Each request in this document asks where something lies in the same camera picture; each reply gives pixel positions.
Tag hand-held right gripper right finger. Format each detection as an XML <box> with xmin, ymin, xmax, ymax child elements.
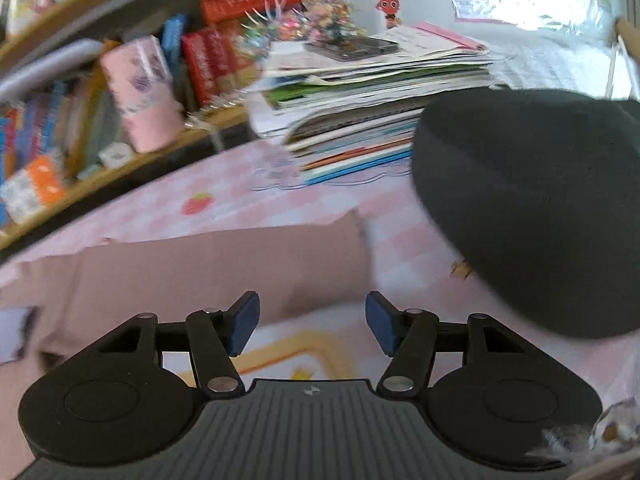
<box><xmin>365</xmin><ymin>290</ymin><xmax>535</xmax><ymax>395</ymax></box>

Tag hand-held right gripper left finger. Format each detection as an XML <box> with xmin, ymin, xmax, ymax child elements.
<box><xmin>92</xmin><ymin>290</ymin><xmax>261</xmax><ymax>395</ymax></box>

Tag brown and purple sweater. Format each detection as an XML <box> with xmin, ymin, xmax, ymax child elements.
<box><xmin>0</xmin><ymin>209</ymin><xmax>377</xmax><ymax>366</ymax></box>

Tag pink checkered table mat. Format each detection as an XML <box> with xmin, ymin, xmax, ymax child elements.
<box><xmin>0</xmin><ymin>137</ymin><xmax>640</xmax><ymax>461</ymax></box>

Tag dark rounded object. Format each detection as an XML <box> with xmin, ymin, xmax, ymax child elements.
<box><xmin>411</xmin><ymin>87</ymin><xmax>640</xmax><ymax>340</ymax></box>

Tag white and wooden bookshelf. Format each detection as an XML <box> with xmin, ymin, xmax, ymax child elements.
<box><xmin>0</xmin><ymin>0</ymin><xmax>261</xmax><ymax>251</ymax></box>

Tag small white packet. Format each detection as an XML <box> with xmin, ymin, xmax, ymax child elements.
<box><xmin>98</xmin><ymin>142</ymin><xmax>133</xmax><ymax>167</ymax></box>

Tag stack of magazines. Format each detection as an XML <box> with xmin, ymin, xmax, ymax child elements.
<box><xmin>247</xmin><ymin>22</ymin><xmax>507</xmax><ymax>187</ymax></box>

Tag orange and white box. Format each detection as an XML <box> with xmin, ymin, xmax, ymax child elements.
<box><xmin>0</xmin><ymin>154</ymin><xmax>67</xmax><ymax>225</ymax></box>

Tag pink printed tumbler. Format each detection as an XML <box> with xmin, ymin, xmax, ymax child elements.
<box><xmin>99</xmin><ymin>35</ymin><xmax>185</xmax><ymax>155</ymax></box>

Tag red thick books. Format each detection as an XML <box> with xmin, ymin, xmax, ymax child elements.
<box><xmin>180</xmin><ymin>0</ymin><xmax>323</xmax><ymax>108</ymax></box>

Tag black smartphone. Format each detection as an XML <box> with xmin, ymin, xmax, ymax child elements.
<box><xmin>304</xmin><ymin>35</ymin><xmax>401</xmax><ymax>63</ymax></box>

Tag row of slanted children's books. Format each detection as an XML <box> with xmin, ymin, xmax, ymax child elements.
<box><xmin>0</xmin><ymin>67</ymin><xmax>126</xmax><ymax>196</ymax></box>

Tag colourful bead ornament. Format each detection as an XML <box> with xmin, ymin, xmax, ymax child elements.
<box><xmin>239</xmin><ymin>0</ymin><xmax>362</xmax><ymax>53</ymax></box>

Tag red ant wall sticker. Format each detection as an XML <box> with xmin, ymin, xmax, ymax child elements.
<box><xmin>375</xmin><ymin>0</ymin><xmax>401</xmax><ymax>28</ymax></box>

